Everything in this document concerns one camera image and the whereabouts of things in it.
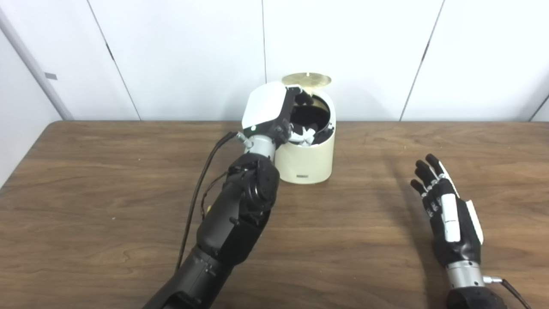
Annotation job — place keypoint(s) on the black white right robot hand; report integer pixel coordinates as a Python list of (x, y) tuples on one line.
[(450, 223)]

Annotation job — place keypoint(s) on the white paper ball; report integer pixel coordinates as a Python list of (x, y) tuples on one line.
[(303, 135)]

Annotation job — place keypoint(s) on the small grey wall tag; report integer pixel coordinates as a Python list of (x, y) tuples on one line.
[(51, 76)]

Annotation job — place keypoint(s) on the grey wall corner post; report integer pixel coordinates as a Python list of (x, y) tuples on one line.
[(34, 64)]

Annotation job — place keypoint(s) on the black bin liner bag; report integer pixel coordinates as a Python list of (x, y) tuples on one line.
[(315, 113)]

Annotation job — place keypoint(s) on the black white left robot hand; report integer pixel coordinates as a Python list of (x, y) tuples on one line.
[(263, 105)]

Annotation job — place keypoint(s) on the round cream bin lid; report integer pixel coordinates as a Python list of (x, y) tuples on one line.
[(306, 79)]

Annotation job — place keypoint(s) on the cream-colored bin body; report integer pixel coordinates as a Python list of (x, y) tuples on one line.
[(306, 163)]

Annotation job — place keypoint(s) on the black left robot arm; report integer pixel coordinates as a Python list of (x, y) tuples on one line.
[(236, 219)]

